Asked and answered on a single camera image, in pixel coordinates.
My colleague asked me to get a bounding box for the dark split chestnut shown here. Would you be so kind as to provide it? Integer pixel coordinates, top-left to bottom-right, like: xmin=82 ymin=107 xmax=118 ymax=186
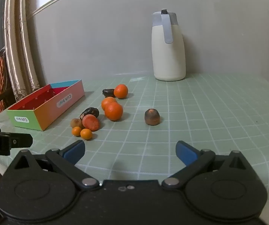
xmin=79 ymin=107 xmax=99 ymax=120

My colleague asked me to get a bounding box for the green grid table mat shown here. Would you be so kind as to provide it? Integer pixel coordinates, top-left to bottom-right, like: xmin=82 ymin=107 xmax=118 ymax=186
xmin=0 ymin=72 xmax=269 ymax=224

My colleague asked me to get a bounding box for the small kumquat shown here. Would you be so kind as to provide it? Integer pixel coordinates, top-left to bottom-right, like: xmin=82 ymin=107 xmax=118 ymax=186
xmin=80 ymin=128 xmax=93 ymax=140
xmin=71 ymin=126 xmax=82 ymax=137

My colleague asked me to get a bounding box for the beige satin curtain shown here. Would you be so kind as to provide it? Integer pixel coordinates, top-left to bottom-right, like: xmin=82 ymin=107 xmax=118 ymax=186
xmin=4 ymin=0 xmax=40 ymax=101

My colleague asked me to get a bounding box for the cream thermos jug grey lid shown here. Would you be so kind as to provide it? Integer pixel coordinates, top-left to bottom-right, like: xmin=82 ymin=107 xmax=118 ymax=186
xmin=151 ymin=9 xmax=186 ymax=81

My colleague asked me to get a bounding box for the colourful cardboard box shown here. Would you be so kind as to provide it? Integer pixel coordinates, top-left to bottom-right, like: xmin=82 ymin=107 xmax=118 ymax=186
xmin=7 ymin=80 xmax=84 ymax=131

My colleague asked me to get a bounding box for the lone brown chestnut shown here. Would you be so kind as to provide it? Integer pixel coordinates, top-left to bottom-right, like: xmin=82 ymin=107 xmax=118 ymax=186
xmin=145 ymin=108 xmax=161 ymax=125

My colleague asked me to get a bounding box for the large front orange mandarin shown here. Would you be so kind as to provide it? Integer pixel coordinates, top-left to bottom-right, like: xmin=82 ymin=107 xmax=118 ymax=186
xmin=104 ymin=102 xmax=123 ymax=121

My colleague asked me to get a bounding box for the brown longan fruit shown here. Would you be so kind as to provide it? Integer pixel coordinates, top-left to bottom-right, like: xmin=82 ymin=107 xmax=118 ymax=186
xmin=70 ymin=118 xmax=84 ymax=129

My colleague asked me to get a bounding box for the dark chestnut at back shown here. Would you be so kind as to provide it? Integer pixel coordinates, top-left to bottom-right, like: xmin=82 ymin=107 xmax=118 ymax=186
xmin=102 ymin=88 xmax=115 ymax=98

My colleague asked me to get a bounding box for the red strawberry piece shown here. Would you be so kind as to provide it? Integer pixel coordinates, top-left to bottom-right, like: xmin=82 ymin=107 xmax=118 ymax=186
xmin=82 ymin=114 xmax=100 ymax=132

